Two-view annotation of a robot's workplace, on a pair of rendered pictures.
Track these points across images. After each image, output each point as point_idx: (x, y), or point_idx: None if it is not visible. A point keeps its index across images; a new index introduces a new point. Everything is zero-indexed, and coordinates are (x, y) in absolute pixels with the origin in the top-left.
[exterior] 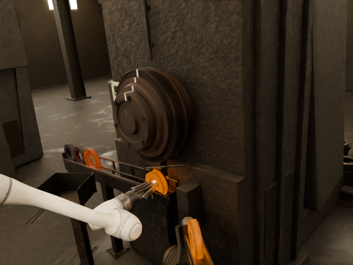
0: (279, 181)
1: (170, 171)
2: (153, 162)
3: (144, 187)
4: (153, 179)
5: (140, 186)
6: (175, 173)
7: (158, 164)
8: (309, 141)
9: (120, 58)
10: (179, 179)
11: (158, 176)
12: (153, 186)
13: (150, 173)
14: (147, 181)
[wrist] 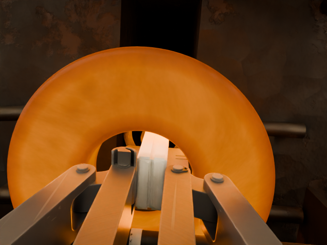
0: None
1: (228, 71)
2: (40, 46)
3: (118, 235)
4: (96, 151)
5: (29, 240)
6: (270, 78)
7: (104, 44)
8: None
9: None
10: (302, 112)
11: (231, 82)
12: (227, 189)
13: (107, 73)
14: (37, 175)
